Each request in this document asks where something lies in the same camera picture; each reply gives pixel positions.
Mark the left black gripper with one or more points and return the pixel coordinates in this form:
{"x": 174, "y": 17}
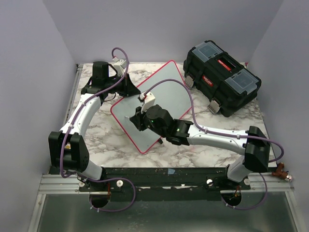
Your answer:
{"x": 129, "y": 88}

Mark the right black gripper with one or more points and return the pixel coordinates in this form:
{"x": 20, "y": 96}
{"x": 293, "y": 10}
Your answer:
{"x": 137, "y": 118}

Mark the pink-framed whiteboard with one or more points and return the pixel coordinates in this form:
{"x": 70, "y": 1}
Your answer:
{"x": 169, "y": 95}

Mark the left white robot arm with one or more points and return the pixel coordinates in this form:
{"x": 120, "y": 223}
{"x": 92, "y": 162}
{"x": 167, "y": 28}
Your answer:
{"x": 68, "y": 150}

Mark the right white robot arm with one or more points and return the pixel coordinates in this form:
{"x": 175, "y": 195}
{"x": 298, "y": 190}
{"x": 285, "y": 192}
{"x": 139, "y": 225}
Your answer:
{"x": 252, "y": 145}

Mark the yellow small object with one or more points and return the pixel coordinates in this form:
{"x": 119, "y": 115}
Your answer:
{"x": 67, "y": 146}

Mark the black red toolbox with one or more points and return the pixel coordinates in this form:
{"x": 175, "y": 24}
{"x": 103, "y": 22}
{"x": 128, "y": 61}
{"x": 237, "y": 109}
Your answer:
{"x": 226, "y": 83}

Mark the brass pipe fitting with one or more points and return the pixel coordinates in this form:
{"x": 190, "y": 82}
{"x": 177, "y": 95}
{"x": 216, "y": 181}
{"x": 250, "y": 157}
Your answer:
{"x": 281, "y": 173}

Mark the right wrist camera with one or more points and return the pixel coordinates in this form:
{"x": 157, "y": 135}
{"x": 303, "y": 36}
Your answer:
{"x": 147, "y": 99}

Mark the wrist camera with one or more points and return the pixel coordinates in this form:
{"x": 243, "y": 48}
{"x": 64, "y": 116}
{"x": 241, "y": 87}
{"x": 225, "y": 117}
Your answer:
{"x": 119, "y": 65}
{"x": 147, "y": 99}

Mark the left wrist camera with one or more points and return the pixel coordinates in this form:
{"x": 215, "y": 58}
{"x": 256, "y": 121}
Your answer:
{"x": 119, "y": 65}

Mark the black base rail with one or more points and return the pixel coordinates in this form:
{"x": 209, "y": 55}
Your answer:
{"x": 164, "y": 184}

